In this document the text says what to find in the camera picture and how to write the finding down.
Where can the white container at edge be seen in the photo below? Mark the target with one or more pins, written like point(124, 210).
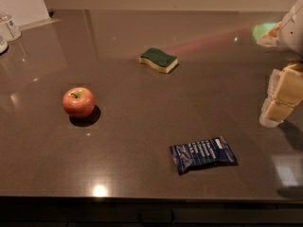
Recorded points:
point(3, 45)

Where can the green and yellow sponge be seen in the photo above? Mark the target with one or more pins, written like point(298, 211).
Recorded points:
point(158, 60)

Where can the clear plastic water bottle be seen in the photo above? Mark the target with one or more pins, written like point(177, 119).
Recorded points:
point(8, 29)

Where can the red apple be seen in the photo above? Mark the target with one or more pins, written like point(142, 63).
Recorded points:
point(78, 102)

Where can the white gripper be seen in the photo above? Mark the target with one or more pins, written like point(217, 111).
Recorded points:
point(292, 32)

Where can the blue rxbar blueberry wrapper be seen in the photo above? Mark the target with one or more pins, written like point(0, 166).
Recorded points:
point(202, 154)

